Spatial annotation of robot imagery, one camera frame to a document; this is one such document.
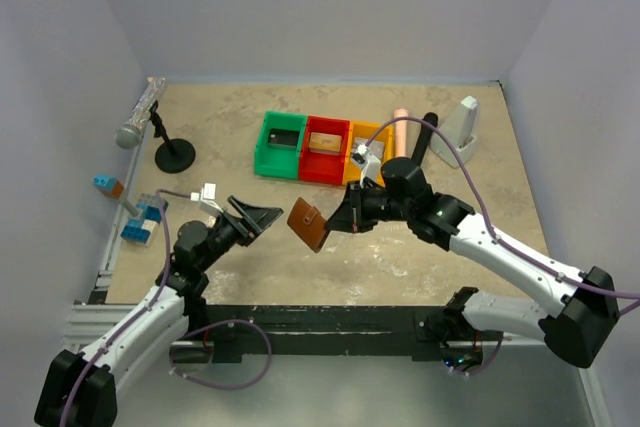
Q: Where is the grey wedge stand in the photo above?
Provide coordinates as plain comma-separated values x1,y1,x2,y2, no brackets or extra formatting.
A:
430,96,480,168

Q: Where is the brown leather card holder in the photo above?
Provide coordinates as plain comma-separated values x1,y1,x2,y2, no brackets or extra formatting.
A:
287,197,329,253

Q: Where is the silver glitter microphone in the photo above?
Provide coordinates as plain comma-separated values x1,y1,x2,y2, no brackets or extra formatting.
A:
114,77,167,150

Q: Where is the black card in green bin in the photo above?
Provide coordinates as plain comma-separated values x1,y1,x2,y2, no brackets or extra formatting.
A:
267,129,299,149

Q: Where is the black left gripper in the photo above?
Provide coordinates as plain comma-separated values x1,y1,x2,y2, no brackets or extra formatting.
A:
198,196,283,271

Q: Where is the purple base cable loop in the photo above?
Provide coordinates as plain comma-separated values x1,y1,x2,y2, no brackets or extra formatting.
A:
168,319,274,391

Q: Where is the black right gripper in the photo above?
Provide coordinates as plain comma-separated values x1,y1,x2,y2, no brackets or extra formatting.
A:
325,179,413,233

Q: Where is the blue orange toy brick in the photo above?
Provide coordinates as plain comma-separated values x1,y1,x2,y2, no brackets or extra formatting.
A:
93,175,124,200

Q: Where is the silver card in yellow bin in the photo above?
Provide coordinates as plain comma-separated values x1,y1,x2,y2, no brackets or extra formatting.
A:
351,137,385,160

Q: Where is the green plastic bin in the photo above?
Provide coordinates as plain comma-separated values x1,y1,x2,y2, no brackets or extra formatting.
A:
254,111,308,180

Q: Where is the aluminium frame rail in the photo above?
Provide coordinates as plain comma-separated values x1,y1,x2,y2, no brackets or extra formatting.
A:
63,304,135,350

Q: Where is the blue toy brick stack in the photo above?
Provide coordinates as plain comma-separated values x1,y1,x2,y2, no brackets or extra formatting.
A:
120,193,168,247

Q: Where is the black microphone stand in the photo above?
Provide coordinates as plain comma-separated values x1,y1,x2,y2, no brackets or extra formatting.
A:
150,101,196,174

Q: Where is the pink cylindrical handle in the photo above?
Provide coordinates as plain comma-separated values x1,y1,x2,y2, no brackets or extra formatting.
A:
393,108,409,158

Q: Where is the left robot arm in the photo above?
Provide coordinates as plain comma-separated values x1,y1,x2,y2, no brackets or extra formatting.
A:
34,196,283,426

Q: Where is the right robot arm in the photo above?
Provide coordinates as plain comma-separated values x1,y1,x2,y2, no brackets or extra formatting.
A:
325,158,620,368

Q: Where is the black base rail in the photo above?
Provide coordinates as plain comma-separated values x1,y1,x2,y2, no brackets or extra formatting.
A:
189,305,499,363

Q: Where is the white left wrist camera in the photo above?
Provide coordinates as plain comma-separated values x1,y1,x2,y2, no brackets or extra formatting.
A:
190,182,223,218

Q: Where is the red plastic bin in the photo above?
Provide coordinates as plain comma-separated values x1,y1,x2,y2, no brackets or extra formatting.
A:
298,116,351,186

